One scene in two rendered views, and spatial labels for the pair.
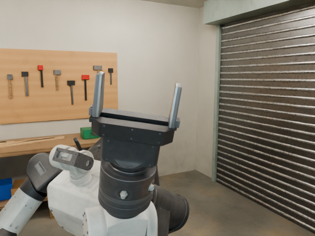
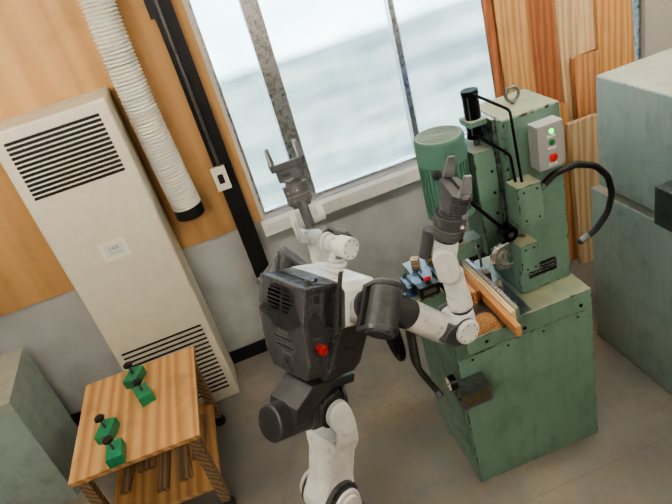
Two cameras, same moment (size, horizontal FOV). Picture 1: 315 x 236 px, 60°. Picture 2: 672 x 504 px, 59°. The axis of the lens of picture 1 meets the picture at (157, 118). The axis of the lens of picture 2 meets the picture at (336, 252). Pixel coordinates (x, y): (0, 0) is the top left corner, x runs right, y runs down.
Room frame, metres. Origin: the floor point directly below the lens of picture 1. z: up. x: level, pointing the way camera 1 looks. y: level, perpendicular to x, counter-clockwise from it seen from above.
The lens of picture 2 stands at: (2.18, 0.71, 2.26)
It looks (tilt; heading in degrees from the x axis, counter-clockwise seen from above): 30 degrees down; 199
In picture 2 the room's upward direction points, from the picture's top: 17 degrees counter-clockwise
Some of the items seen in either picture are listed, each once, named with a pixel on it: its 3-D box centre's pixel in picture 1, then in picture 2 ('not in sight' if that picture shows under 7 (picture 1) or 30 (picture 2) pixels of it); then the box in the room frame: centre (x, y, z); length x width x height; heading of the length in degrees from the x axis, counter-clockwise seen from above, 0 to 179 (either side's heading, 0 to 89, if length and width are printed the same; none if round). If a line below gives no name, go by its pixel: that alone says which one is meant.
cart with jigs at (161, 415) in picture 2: not in sight; (155, 438); (0.46, -1.02, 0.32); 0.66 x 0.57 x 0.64; 25
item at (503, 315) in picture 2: not in sight; (480, 291); (0.36, 0.60, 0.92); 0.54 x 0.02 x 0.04; 26
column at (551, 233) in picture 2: not in sight; (522, 194); (0.10, 0.79, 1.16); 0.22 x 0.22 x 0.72; 26
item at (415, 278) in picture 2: not in sight; (419, 283); (0.37, 0.38, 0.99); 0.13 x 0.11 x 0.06; 26
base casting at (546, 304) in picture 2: not in sight; (495, 295); (0.18, 0.64, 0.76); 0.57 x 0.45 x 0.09; 116
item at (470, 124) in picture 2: not in sight; (473, 113); (0.17, 0.66, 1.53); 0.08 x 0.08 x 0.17; 26
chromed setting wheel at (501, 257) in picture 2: not in sight; (505, 254); (0.29, 0.71, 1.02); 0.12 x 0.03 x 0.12; 116
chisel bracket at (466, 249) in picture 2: not in sight; (463, 248); (0.22, 0.55, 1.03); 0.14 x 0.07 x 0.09; 116
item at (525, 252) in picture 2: not in sight; (524, 253); (0.29, 0.77, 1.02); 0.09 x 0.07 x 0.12; 26
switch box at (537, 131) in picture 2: not in sight; (546, 143); (0.22, 0.88, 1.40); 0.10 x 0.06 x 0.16; 116
